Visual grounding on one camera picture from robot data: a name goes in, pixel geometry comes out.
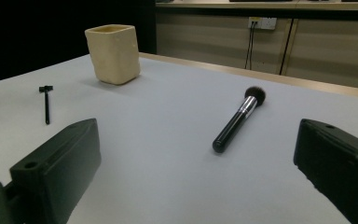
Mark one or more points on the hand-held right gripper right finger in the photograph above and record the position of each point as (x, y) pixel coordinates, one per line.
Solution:
(338, 165)

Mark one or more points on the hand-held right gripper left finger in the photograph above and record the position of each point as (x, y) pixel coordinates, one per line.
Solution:
(59, 161)

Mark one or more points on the thin black brush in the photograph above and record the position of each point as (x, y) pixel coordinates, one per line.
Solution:
(46, 105)

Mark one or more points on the black makeup brush silver ferrule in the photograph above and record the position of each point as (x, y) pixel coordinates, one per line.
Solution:
(233, 127)

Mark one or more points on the beige square cup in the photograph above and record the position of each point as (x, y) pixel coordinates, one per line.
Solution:
(115, 56)

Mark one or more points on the white table sheet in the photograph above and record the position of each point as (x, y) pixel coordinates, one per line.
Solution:
(167, 109)

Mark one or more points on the black curtain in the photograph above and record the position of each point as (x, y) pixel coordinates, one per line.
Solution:
(28, 37)

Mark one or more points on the white wall socket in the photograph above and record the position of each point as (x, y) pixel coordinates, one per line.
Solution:
(265, 23)

